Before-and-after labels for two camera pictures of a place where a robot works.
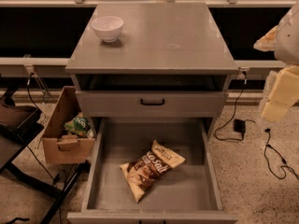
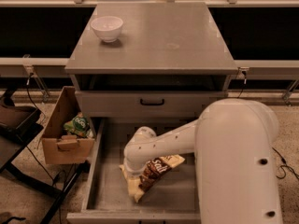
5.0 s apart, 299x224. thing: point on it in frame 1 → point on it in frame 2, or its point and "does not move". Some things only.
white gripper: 288,40 → 131,169
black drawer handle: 151,104 does not move
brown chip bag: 149,169 does not move
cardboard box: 60,147 does not move
